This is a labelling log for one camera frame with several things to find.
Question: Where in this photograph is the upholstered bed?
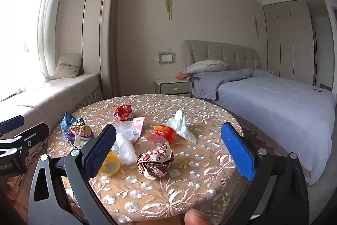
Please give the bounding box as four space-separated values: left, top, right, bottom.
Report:
183 40 336 186

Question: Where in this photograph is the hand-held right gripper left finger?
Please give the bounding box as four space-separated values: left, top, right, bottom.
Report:
28 123 118 225

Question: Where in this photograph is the window seat cushion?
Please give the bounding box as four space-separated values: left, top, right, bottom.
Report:
0 72 102 137

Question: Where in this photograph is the lace tablecloth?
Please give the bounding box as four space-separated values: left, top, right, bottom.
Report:
46 94 250 223

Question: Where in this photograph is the red white wrapper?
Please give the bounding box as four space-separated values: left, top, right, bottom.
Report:
137 143 175 179

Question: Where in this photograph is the wall switch plate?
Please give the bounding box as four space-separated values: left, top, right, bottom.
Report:
155 52 176 65

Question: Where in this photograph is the beige wardrobe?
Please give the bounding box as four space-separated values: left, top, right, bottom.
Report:
263 0 325 86

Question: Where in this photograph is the purple snack wrapper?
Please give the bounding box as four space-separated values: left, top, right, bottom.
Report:
67 118 94 148

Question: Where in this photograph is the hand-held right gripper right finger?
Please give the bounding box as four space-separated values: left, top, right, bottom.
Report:
221 122 310 225

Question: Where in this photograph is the blue snack wrapper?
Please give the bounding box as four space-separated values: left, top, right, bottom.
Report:
60 112 79 137

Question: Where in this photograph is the pink packet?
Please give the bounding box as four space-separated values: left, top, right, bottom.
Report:
131 117 146 136

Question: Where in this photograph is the ruffled bed pillow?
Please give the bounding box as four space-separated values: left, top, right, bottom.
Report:
180 60 228 75

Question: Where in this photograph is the bed quilt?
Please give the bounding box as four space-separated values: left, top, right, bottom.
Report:
192 68 335 185

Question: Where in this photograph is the white tissue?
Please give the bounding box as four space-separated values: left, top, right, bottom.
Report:
166 109 198 143

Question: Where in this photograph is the sheer window curtain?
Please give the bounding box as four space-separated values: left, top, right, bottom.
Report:
0 0 67 95

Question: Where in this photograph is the person's right hand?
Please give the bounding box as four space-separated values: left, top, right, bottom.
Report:
184 209 211 225

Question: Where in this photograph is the red snack wrapper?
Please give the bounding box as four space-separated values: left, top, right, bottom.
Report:
114 105 134 121

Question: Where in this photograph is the orange plastic bottle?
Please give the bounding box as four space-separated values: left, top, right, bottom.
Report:
146 125 177 147

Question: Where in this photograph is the nightstand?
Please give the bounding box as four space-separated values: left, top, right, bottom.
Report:
154 78 193 98

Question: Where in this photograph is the clear plastic bag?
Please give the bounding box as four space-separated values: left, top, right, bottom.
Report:
113 121 140 165

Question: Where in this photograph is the beige throw pillow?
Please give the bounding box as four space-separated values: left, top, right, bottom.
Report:
54 54 84 78

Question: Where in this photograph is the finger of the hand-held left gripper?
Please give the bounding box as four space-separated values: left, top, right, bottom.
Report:
0 115 25 134
0 122 50 155

